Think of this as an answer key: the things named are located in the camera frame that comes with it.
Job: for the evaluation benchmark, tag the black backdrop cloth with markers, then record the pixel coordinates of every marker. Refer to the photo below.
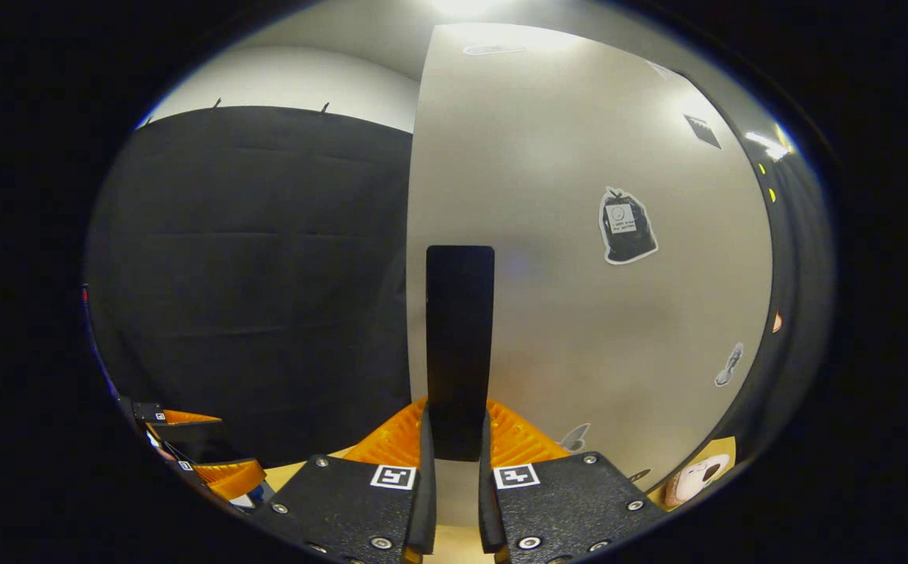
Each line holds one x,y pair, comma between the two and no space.
250,274

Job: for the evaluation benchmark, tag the ceiling strip light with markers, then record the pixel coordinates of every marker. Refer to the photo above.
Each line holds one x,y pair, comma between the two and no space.
767,145

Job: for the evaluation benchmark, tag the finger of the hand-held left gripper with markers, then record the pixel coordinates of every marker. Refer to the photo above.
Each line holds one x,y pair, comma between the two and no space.
195,439
226,478

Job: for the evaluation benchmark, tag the pink white plush toy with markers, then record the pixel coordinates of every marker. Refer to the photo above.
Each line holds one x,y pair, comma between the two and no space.
689,482

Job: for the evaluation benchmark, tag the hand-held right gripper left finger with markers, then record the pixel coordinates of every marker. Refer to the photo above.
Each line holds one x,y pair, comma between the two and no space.
428,501

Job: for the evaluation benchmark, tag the flat blue book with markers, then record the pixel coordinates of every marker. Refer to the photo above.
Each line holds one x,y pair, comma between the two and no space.
262,493

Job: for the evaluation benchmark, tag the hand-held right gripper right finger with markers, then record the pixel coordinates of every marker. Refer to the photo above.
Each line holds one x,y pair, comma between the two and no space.
486,509

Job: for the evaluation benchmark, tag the light grey cabinet door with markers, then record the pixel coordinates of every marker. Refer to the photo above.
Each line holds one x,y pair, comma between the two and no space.
548,329

